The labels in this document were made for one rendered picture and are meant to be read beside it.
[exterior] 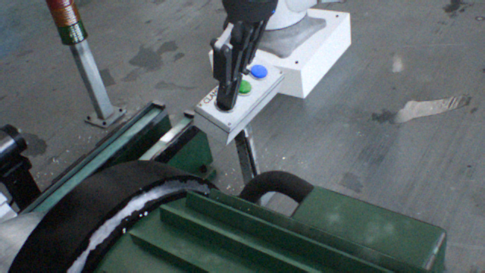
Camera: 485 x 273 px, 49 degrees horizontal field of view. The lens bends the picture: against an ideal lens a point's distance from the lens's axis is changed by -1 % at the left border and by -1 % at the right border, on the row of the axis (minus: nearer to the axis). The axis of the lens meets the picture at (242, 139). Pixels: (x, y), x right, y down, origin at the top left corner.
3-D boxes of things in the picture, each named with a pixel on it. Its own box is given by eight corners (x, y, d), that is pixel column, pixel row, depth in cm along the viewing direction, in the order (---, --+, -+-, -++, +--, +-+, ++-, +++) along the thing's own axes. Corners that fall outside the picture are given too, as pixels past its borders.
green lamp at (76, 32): (73, 46, 122) (66, 29, 119) (57, 42, 125) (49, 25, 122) (92, 34, 125) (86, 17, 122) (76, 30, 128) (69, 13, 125)
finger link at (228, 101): (240, 77, 82) (237, 80, 81) (233, 107, 87) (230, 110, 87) (224, 67, 82) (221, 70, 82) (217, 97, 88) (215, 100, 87)
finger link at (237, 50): (255, 24, 73) (250, 29, 72) (240, 82, 81) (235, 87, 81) (232, 10, 74) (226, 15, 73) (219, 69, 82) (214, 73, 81)
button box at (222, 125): (225, 147, 89) (230, 127, 85) (191, 124, 91) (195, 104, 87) (279, 92, 99) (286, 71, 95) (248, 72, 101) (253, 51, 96)
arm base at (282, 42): (264, 8, 153) (261, -10, 149) (329, 23, 139) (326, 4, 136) (221, 39, 144) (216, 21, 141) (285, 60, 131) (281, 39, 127)
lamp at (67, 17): (66, 29, 119) (58, 10, 116) (49, 25, 122) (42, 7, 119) (86, 17, 122) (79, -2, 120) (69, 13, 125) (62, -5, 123)
